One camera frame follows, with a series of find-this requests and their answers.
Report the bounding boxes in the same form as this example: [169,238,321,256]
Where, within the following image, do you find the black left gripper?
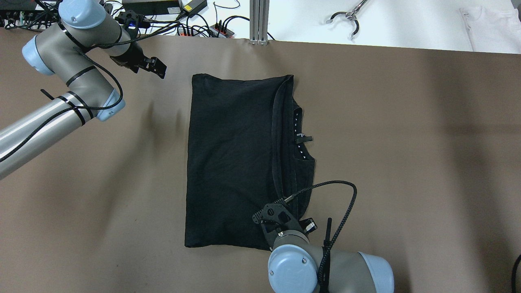
[112,43,167,79]

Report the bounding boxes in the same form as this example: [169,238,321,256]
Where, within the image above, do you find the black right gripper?
[299,218,318,235]

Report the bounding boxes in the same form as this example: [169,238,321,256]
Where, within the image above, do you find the black printed t-shirt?
[184,74,315,250]

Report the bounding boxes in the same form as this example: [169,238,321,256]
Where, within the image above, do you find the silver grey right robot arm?
[267,230,395,293]

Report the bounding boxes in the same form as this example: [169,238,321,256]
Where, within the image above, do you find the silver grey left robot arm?
[0,0,167,178]

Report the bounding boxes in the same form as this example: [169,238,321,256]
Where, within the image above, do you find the black power adapter brick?
[121,0,181,15]

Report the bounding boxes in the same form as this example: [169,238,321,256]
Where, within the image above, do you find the white reacher grabber tool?
[325,0,368,41]

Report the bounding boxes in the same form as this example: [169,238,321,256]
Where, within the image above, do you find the white folded garment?
[459,6,521,54]

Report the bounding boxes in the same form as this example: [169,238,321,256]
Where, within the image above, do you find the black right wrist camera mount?
[252,201,305,246]

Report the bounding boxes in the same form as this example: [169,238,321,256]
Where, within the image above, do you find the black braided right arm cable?
[252,181,358,293]

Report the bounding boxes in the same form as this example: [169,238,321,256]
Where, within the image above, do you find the aluminium profile post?
[249,0,269,45]

